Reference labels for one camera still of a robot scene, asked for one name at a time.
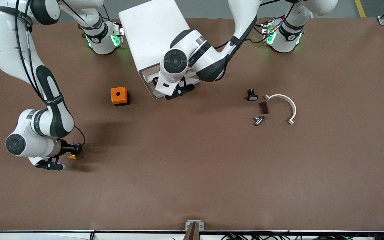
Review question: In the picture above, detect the orange push button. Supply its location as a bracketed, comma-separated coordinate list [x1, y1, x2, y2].
[67, 142, 83, 160]

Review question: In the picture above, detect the orange box with hole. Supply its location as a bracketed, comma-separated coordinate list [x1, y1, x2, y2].
[111, 86, 129, 107]

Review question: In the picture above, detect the white table edge rail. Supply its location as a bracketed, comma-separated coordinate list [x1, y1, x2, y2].
[0, 230, 384, 240]

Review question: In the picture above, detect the grey metal table bracket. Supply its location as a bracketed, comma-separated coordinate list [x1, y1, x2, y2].
[185, 220, 204, 231]

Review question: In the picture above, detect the white curved bracket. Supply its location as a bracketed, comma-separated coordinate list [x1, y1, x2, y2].
[264, 94, 297, 126]

